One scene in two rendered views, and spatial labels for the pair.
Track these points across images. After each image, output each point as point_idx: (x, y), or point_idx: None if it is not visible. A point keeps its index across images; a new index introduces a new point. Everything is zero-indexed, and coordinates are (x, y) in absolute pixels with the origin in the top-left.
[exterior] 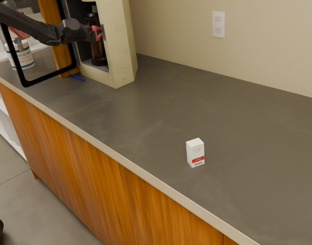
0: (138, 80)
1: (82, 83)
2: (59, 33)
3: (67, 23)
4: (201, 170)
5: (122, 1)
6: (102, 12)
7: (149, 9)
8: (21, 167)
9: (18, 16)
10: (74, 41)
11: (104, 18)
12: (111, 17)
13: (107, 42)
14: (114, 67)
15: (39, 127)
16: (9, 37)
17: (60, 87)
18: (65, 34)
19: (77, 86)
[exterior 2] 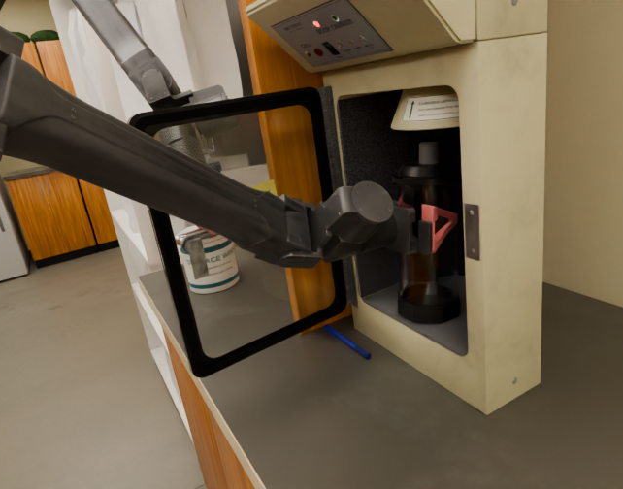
0: (557, 384)
1: (364, 368)
2: (319, 231)
3: (354, 200)
4: None
5: (544, 128)
6: (482, 165)
7: (557, 156)
8: (190, 475)
9: (188, 175)
10: (361, 251)
11: (487, 183)
12: (506, 180)
13: (484, 266)
14: (493, 347)
15: (229, 458)
16: (168, 236)
17: (299, 374)
18: (342, 235)
19: (349, 376)
